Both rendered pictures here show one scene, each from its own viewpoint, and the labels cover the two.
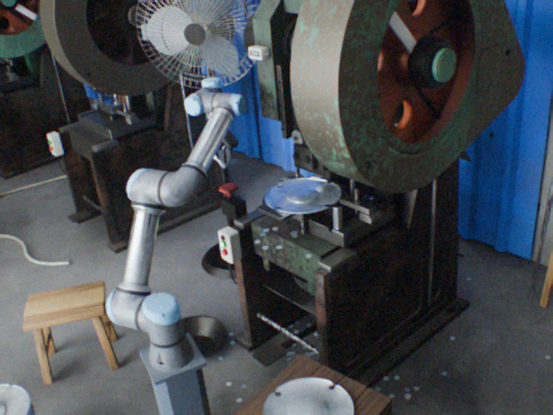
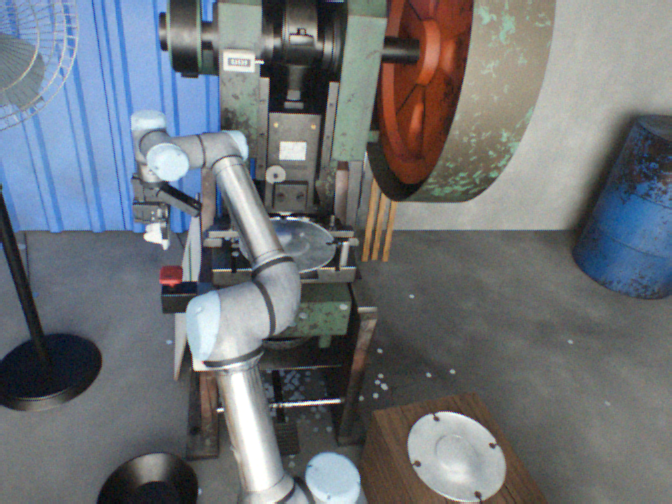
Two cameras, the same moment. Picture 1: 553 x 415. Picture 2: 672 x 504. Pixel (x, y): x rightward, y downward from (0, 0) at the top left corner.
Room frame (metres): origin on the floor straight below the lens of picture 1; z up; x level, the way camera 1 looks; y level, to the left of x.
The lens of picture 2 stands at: (1.43, 0.98, 1.64)
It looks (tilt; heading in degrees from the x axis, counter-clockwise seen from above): 35 degrees down; 295
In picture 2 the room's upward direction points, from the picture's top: 8 degrees clockwise
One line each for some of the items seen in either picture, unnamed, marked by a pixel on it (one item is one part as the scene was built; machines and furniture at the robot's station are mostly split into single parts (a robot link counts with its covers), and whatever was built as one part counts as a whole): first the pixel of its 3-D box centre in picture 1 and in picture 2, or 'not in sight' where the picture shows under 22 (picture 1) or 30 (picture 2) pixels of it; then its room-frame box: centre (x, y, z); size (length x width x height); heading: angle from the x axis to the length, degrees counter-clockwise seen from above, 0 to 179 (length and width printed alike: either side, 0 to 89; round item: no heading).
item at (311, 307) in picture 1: (332, 282); (276, 326); (2.17, -0.20, 0.31); 0.43 x 0.42 x 0.01; 40
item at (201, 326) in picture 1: (194, 341); (149, 501); (2.19, 0.44, 0.04); 0.30 x 0.30 x 0.07
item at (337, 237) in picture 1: (327, 207); (281, 248); (2.16, -0.20, 0.68); 0.45 x 0.30 x 0.06; 40
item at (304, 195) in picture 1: (302, 194); (287, 243); (2.08, -0.10, 0.78); 0.29 x 0.29 x 0.01
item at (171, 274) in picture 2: (229, 194); (172, 282); (2.27, 0.19, 0.72); 0.07 x 0.06 x 0.08; 130
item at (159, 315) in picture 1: (162, 316); (328, 490); (1.62, 0.41, 0.62); 0.13 x 0.12 x 0.14; 62
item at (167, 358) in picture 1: (169, 345); not in sight; (1.62, 0.41, 0.50); 0.15 x 0.15 x 0.10
